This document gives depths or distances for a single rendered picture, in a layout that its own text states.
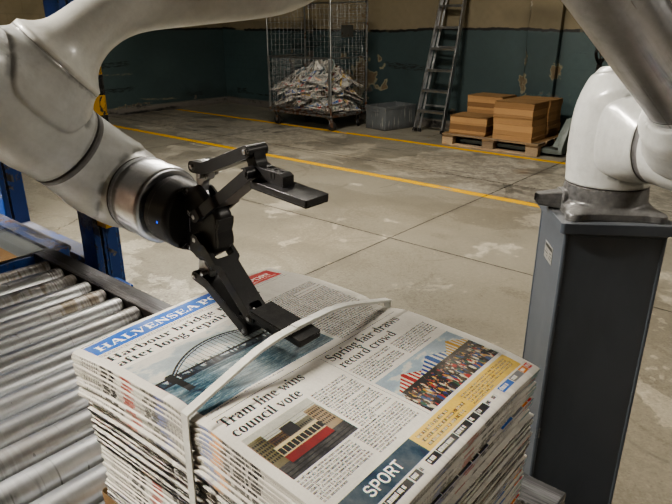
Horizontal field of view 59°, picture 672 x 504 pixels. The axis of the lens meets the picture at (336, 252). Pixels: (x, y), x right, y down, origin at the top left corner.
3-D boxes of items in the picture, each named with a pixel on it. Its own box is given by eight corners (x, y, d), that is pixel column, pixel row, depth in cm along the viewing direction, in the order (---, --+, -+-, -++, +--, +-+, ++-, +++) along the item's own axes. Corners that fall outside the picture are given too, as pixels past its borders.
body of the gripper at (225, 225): (197, 164, 67) (253, 185, 62) (200, 233, 71) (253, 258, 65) (139, 177, 62) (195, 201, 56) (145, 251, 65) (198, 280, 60)
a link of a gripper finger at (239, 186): (223, 217, 64) (217, 205, 64) (280, 169, 56) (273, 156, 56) (194, 226, 61) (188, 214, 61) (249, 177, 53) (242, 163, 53)
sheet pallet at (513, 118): (564, 146, 706) (571, 97, 686) (536, 157, 647) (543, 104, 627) (473, 135, 779) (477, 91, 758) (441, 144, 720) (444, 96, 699)
